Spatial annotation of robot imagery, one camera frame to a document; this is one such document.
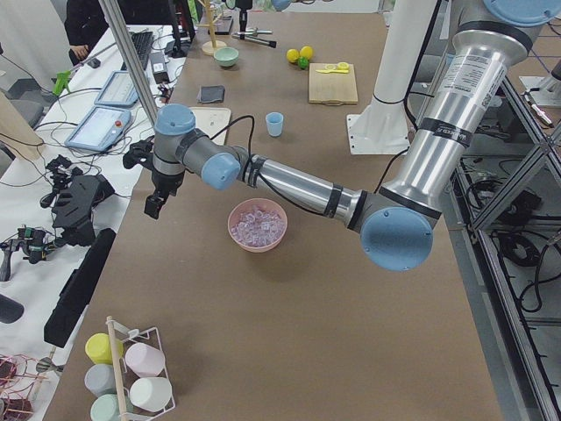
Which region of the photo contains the white cup in rack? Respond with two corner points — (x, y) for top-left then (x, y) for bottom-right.
(129, 377), (173, 412)

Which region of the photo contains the wooden cutting board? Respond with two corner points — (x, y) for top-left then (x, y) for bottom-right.
(309, 63), (359, 105)

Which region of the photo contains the green lime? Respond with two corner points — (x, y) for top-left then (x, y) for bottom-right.
(297, 57), (309, 70)

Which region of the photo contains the yellow lemon near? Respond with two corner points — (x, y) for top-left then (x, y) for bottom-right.
(286, 49), (300, 63)

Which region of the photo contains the blue teach pendant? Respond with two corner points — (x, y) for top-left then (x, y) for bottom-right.
(94, 70), (138, 108)
(64, 106), (131, 152)

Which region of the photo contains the black device on side table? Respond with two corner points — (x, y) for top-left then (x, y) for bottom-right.
(39, 154), (115, 246)

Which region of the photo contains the grey cup in rack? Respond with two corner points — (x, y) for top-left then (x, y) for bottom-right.
(84, 364), (116, 397)

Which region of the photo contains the pink bowl of ice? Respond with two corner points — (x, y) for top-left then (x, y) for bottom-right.
(227, 198), (288, 253)

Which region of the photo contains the black long box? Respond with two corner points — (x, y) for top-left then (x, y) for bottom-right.
(43, 228), (116, 348)

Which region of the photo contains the cream rectangular tray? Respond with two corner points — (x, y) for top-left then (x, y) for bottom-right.
(190, 107), (231, 145)

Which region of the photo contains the green cup in rack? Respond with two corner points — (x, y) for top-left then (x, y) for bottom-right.
(89, 394), (121, 421)

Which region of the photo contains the yellow lemon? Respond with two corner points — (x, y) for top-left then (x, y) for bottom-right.
(299, 46), (314, 61)
(286, 49), (300, 63)

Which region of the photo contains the aluminium frame post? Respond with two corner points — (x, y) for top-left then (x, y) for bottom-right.
(99, 0), (158, 125)

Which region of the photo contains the black keyboard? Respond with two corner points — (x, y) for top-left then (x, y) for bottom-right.
(130, 31), (153, 70)

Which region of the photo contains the yellow cup in rack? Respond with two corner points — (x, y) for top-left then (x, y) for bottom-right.
(84, 332), (112, 365)

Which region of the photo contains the yellow lemon far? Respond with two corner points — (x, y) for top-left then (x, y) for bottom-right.
(299, 46), (314, 61)

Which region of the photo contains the mint green bowl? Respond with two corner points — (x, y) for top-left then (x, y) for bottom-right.
(213, 46), (239, 68)

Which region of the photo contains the pink cup in rack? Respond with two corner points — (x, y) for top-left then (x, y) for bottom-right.
(124, 343), (166, 377)

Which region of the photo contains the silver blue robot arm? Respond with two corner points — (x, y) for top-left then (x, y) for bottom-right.
(234, 0), (314, 32)
(123, 1), (560, 271)

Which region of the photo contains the steel ice scoop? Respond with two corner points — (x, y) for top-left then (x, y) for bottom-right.
(238, 27), (273, 37)

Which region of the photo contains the wooden cup tree stand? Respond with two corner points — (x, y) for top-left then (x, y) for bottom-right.
(198, 0), (227, 56)

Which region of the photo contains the white wire cup rack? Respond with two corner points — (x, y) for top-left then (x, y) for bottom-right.
(106, 316), (176, 420)

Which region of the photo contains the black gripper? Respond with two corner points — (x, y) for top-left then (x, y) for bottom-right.
(238, 8), (248, 31)
(123, 137), (185, 218)

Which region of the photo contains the black framed tray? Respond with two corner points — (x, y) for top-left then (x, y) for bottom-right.
(214, 17), (233, 35)

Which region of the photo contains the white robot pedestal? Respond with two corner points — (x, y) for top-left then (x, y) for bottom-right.
(347, 1), (449, 154)

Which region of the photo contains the light blue plastic cup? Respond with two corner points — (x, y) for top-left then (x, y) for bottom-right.
(266, 111), (284, 137)

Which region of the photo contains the blue teach pendant near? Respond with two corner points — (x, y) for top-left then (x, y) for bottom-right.
(64, 106), (131, 152)

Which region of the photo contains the blue teach pendant far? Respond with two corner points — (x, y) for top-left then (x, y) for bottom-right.
(94, 70), (138, 108)

